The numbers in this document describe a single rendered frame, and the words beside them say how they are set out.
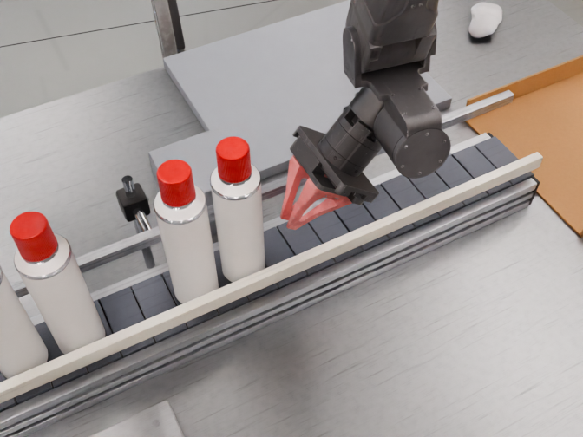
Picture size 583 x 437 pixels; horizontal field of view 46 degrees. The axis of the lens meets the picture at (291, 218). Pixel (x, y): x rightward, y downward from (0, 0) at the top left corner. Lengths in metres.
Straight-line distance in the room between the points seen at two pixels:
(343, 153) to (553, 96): 0.52
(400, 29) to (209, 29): 2.08
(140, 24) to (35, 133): 1.68
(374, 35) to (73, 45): 2.14
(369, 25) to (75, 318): 0.40
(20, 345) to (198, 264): 0.19
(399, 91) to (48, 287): 0.38
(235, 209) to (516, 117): 0.56
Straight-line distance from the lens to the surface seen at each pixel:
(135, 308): 0.81
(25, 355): 0.76
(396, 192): 0.91
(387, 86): 0.69
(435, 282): 0.89
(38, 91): 2.55
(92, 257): 0.76
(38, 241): 0.64
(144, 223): 0.78
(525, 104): 1.15
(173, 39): 1.55
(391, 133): 0.67
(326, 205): 0.78
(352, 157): 0.73
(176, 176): 0.65
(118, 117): 1.11
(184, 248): 0.70
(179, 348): 0.79
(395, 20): 0.63
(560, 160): 1.07
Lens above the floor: 1.56
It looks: 51 degrees down
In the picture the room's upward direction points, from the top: straight up
